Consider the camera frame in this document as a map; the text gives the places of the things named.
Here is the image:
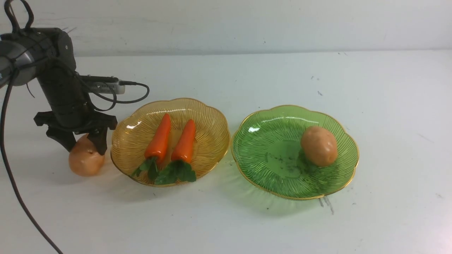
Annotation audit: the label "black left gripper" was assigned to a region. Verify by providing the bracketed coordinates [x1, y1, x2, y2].
[34, 76, 118, 156]

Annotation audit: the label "brown plastic potato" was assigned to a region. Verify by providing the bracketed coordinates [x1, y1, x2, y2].
[69, 134, 105, 177]
[300, 126, 338, 167]

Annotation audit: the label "orange plastic carrot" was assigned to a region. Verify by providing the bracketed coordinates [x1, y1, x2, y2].
[154, 119, 196, 185]
[131, 114, 171, 181]

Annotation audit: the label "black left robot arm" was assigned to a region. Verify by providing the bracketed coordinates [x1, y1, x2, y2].
[1, 0, 119, 155]

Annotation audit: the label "amber glass plate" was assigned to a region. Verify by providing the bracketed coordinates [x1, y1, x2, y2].
[110, 98, 230, 187]

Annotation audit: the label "green glass plate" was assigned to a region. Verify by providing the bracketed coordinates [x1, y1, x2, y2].
[231, 105, 360, 200]

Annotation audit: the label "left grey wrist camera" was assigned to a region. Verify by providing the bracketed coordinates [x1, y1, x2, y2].
[80, 75, 125, 95]

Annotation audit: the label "black left camera cable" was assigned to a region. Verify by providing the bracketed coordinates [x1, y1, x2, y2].
[0, 58, 150, 254]

